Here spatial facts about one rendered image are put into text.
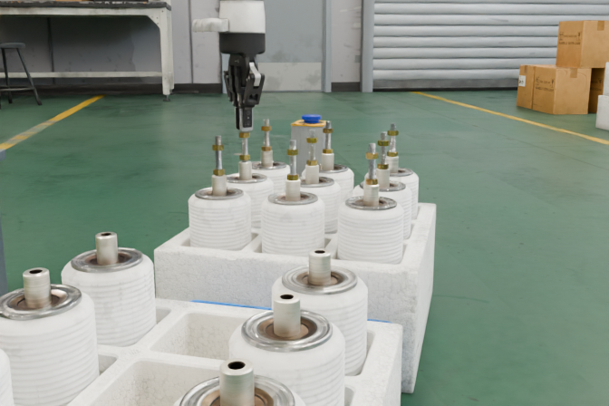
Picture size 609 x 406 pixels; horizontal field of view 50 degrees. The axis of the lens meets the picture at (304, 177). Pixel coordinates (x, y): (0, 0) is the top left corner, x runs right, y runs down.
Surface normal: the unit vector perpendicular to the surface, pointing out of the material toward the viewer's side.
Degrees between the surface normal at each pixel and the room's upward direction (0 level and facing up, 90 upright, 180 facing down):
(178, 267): 90
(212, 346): 90
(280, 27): 90
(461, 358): 0
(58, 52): 90
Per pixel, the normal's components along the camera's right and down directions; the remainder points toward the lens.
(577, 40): -0.99, 0.04
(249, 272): -0.26, 0.20
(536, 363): 0.00, -0.98
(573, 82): 0.12, 0.21
